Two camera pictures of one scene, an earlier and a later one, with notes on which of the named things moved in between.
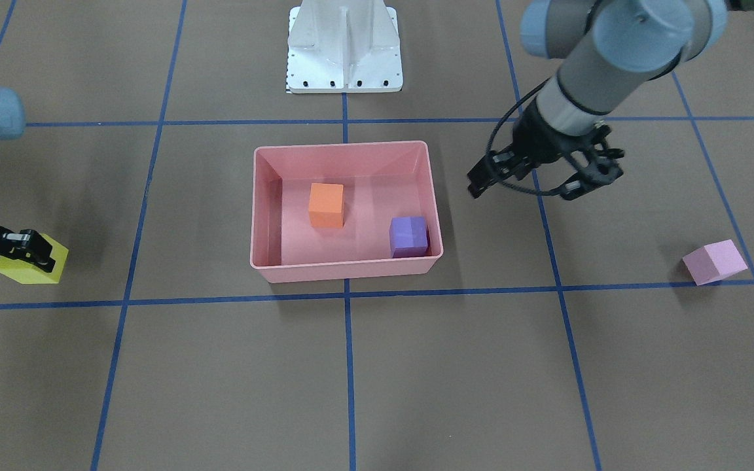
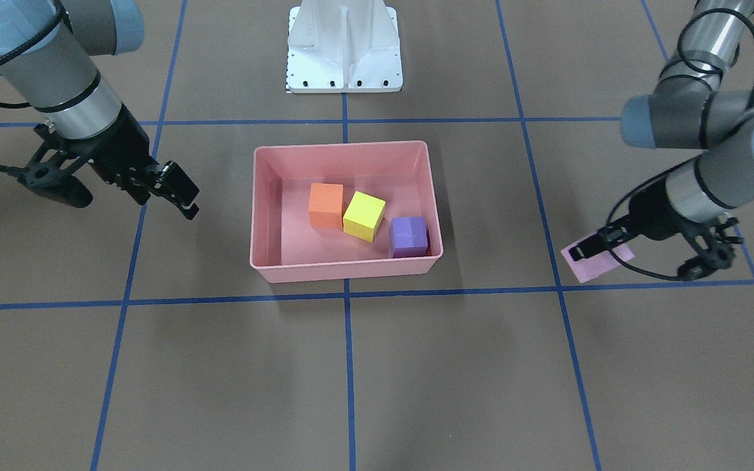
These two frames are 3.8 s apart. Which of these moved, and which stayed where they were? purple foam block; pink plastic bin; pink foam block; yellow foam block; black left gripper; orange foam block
Moved: pink foam block; yellow foam block; black left gripper
Stayed: orange foam block; purple foam block; pink plastic bin
